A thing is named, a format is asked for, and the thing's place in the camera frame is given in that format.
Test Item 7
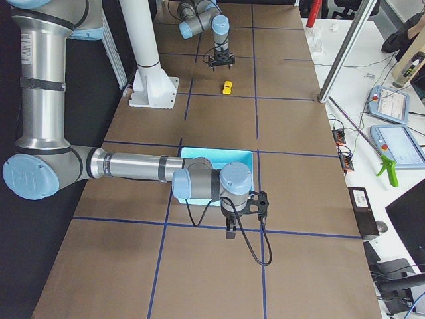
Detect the yellow beetle toy car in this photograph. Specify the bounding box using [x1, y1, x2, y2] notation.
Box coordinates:
[222, 80, 233, 95]

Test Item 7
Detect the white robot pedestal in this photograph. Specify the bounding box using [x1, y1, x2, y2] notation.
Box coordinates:
[120, 0, 179, 109]

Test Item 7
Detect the teach pendant near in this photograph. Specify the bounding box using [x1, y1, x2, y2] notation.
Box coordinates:
[370, 124, 424, 170]

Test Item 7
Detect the teach pendant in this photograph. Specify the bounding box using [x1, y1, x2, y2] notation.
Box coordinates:
[367, 86, 410, 124]
[370, 124, 424, 170]

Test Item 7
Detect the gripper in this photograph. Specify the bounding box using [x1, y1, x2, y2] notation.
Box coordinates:
[222, 207, 239, 239]
[209, 49, 235, 72]

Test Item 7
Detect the black camera cable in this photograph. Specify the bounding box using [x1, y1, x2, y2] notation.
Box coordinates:
[185, 195, 274, 266]

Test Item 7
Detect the aluminium frame post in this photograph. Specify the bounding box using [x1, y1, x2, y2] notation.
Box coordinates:
[317, 0, 377, 104]

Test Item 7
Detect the black box with label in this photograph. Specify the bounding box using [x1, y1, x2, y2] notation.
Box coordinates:
[347, 187, 379, 241]

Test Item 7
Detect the teach pendant far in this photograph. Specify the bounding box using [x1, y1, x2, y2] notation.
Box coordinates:
[367, 86, 410, 124]

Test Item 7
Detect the black monitor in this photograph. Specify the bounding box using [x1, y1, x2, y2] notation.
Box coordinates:
[386, 180, 424, 272]

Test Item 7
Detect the red cylinder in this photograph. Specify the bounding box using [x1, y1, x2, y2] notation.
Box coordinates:
[306, 0, 322, 28]

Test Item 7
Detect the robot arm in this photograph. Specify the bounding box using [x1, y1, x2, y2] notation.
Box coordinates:
[1, 1, 256, 245]
[177, 0, 235, 70]

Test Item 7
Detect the light blue plastic bin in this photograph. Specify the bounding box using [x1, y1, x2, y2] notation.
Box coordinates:
[172, 146, 254, 205]

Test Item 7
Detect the orange black connector block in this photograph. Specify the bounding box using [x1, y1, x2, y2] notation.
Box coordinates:
[332, 128, 346, 146]

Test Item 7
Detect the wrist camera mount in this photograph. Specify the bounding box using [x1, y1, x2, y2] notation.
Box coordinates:
[242, 191, 269, 223]

